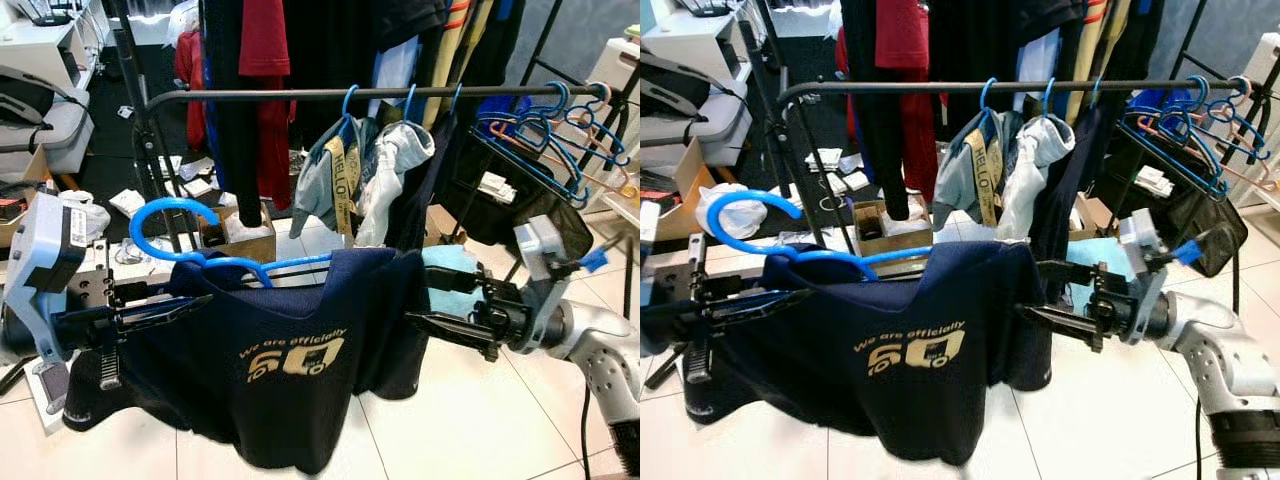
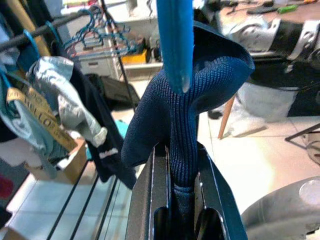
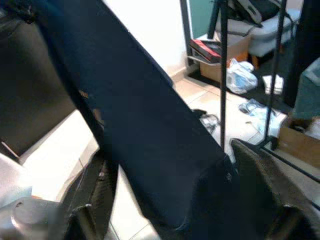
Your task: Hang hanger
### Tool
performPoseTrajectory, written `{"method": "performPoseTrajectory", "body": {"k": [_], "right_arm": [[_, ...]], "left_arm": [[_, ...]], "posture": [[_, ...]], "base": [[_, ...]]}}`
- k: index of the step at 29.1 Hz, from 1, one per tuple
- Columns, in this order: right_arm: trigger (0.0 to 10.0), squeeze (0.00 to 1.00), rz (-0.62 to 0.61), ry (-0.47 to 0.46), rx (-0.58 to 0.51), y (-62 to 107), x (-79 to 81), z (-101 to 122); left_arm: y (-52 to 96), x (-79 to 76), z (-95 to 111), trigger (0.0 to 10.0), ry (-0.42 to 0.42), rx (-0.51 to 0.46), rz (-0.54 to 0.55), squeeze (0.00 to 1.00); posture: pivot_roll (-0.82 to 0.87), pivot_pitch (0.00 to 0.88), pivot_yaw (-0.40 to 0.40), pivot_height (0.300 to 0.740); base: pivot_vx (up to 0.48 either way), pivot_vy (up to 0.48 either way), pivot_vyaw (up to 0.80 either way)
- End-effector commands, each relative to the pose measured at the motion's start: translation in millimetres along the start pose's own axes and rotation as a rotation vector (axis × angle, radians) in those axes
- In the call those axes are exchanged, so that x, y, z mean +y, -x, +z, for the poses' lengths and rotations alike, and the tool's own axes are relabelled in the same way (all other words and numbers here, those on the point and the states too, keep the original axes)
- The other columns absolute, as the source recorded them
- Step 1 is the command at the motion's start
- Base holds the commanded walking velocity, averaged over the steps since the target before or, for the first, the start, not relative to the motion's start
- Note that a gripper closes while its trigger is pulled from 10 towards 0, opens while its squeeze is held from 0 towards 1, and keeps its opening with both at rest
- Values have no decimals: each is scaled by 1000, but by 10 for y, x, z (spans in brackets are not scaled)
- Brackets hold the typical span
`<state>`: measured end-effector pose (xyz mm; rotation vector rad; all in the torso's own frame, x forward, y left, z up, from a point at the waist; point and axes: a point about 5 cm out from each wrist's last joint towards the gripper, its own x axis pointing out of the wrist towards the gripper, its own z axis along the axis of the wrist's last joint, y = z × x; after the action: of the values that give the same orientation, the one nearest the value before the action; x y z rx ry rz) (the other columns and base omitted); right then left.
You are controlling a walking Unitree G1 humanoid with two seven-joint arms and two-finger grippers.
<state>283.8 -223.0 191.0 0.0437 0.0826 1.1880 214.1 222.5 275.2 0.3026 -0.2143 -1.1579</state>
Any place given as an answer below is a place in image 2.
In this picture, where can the navy knit garment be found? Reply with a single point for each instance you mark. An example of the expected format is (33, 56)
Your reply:
(175, 120)

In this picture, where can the black bag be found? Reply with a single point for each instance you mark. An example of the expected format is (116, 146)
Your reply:
(117, 90)

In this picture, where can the black metal clothes rack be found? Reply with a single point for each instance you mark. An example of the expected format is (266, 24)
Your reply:
(15, 39)

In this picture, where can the green plastic item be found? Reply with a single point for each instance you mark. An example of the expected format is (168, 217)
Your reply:
(287, 9)

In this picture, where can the black garment white print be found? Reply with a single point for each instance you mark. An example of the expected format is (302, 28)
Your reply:
(100, 130)

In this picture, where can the black metal frame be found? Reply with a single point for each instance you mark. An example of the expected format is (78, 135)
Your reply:
(302, 131)

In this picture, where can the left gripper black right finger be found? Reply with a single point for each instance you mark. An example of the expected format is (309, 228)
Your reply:
(215, 200)

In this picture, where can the pale teal garment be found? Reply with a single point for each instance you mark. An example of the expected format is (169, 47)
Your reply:
(22, 130)

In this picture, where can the yellow box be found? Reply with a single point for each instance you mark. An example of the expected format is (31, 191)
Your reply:
(136, 58)

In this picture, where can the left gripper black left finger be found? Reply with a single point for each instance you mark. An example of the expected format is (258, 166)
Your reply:
(145, 200)

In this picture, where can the white chair wooden legs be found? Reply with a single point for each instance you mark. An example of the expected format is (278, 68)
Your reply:
(265, 100)

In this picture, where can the blue plastic hanger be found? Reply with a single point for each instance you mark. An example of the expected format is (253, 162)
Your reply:
(125, 47)
(53, 30)
(175, 37)
(85, 37)
(37, 50)
(6, 81)

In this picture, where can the teal cloth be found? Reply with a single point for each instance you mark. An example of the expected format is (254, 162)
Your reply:
(122, 130)

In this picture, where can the copper orange hanger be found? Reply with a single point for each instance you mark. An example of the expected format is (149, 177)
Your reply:
(100, 53)

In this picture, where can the cardboard box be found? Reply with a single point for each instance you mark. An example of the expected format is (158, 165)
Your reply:
(75, 165)

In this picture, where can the white drawer cabinet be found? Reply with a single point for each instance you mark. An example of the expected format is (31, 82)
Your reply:
(97, 66)

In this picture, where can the pale grey-blue garment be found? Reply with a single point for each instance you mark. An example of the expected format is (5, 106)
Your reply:
(50, 72)

